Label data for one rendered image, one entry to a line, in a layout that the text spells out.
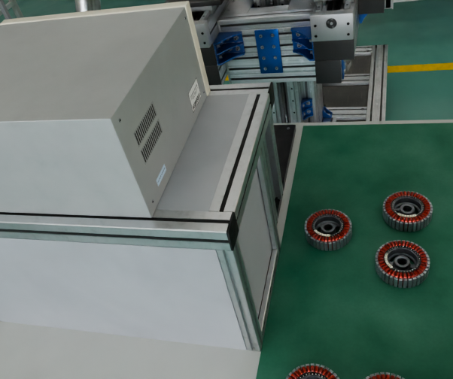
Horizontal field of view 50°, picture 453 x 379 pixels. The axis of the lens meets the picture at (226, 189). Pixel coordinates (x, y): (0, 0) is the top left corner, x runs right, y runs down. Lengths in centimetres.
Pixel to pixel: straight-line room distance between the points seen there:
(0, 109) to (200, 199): 35
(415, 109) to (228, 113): 204
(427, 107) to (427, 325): 201
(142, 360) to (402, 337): 54
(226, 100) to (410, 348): 62
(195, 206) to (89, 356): 49
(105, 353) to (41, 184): 45
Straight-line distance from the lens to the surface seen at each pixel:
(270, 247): 114
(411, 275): 110
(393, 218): 121
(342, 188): 133
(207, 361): 106
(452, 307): 111
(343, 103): 263
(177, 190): 85
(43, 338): 125
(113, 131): 71
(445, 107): 297
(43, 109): 79
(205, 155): 91
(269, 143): 116
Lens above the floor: 166
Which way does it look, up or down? 41 degrees down
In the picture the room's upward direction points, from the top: 14 degrees counter-clockwise
